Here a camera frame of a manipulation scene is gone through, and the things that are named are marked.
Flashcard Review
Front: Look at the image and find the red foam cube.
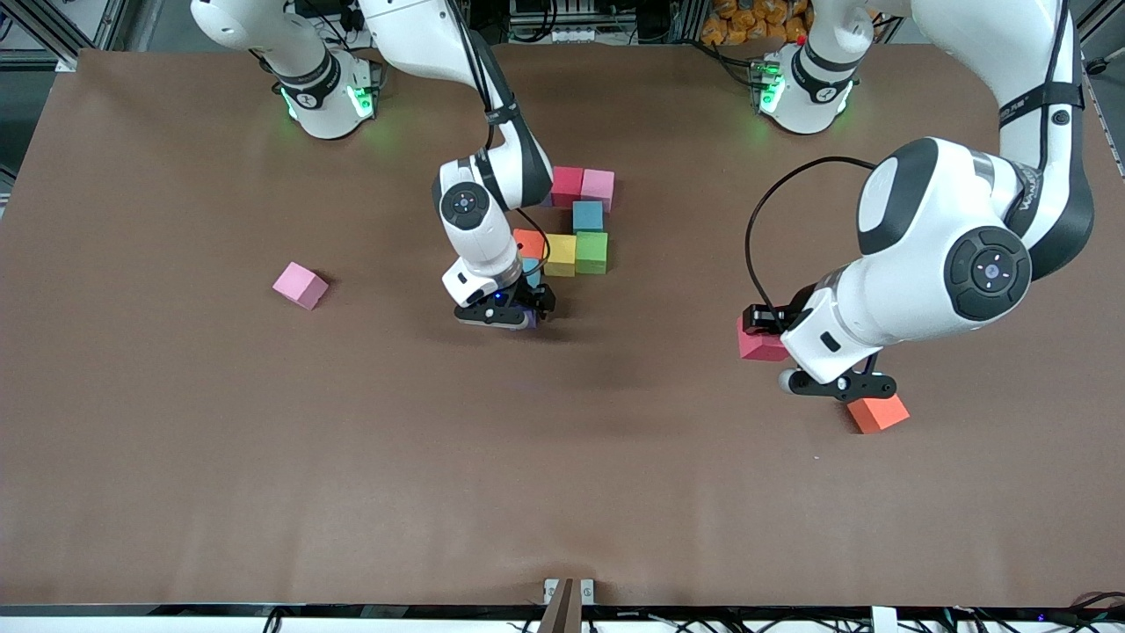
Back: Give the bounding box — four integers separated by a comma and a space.
551, 166, 586, 208
737, 316, 790, 363

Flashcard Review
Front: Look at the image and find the yellow foam cube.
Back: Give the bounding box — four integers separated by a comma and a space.
545, 234, 578, 278

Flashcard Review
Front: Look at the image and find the green foam cube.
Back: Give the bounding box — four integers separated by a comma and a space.
576, 231, 609, 276

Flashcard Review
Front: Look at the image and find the pink foam cube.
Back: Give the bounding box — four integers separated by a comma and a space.
581, 169, 616, 213
272, 261, 330, 311

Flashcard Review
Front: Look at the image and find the brown paper table cover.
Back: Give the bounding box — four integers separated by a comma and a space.
0, 42, 1125, 609

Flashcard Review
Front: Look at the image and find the orange mesh bag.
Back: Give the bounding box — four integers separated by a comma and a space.
703, 0, 809, 45

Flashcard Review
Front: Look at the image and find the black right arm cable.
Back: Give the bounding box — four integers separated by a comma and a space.
514, 207, 552, 266

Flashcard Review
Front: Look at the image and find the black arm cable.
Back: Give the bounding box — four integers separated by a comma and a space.
744, 156, 880, 309
514, 207, 552, 266

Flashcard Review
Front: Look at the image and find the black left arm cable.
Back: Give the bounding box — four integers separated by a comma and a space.
744, 156, 880, 309

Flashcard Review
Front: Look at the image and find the metal bracket plate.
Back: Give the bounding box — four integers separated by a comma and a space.
543, 578, 595, 606

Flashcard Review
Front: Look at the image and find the brown camera pole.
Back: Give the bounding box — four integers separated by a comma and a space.
536, 578, 584, 633

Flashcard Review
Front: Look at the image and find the aluminium frame profile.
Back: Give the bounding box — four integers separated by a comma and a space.
0, 0, 120, 71
1077, 0, 1125, 62

